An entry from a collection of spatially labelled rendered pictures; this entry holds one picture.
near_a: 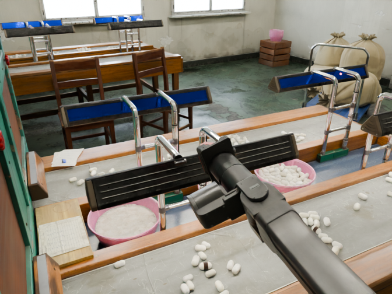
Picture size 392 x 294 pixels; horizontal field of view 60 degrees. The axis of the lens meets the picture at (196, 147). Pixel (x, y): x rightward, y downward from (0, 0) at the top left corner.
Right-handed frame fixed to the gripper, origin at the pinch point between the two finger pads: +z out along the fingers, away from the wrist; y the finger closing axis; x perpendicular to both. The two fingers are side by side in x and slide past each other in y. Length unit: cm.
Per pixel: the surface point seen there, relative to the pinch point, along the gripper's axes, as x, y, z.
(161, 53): 51, 56, 276
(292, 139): 28.9, 21.0, 13.0
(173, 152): -5.7, 6.4, 13.8
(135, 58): 23, 45, 259
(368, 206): 56, 68, 13
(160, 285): -25.5, 39.7, 5.7
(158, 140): -7.2, 6.7, 24.1
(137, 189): -18.2, 7.3, 7.6
